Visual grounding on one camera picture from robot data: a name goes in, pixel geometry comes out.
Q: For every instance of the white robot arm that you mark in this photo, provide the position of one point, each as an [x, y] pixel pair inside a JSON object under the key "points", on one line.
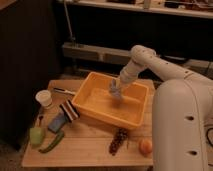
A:
{"points": [[180, 106]]}

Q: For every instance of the orange fruit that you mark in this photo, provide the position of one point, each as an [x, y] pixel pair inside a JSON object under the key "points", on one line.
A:
{"points": [[145, 146]]}

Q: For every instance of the light green cup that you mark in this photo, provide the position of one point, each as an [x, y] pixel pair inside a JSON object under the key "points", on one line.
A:
{"points": [[37, 135]]}

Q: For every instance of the black handled knife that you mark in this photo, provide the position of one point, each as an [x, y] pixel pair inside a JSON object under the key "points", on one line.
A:
{"points": [[59, 90]]}

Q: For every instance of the green chili pepper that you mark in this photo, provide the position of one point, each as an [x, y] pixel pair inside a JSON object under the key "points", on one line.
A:
{"points": [[60, 135]]}

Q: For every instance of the small dark spoon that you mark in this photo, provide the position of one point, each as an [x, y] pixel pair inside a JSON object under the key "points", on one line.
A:
{"points": [[40, 120]]}

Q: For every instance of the blue grey sponge block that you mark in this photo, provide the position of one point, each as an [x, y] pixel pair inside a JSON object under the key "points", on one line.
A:
{"points": [[57, 123]]}

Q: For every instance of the grey metal shelf rail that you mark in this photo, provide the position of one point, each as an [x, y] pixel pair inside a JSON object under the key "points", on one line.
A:
{"points": [[121, 57]]}

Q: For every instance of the dark grape bunch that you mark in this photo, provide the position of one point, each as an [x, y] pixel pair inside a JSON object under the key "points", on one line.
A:
{"points": [[120, 136]]}

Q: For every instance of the wooden table board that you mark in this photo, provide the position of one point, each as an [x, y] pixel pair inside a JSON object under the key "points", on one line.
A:
{"points": [[86, 144]]}

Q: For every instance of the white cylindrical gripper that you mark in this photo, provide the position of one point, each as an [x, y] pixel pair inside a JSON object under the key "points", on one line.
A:
{"points": [[129, 74]]}

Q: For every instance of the white plastic cup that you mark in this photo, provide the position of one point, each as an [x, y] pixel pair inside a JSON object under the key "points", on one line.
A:
{"points": [[44, 97]]}

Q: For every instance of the yellow plastic tray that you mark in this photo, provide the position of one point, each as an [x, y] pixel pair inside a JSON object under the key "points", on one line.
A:
{"points": [[94, 100]]}

